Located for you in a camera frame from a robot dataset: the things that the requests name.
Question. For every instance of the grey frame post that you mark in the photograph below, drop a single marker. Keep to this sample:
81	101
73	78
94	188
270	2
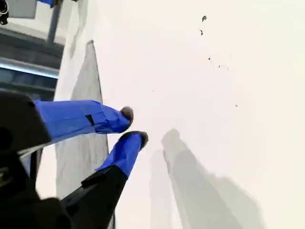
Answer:
53	23

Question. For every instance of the black round device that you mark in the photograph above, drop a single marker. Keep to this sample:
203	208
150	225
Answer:
3	12

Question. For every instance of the grey striped towel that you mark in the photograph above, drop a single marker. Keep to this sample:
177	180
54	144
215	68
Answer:
88	78

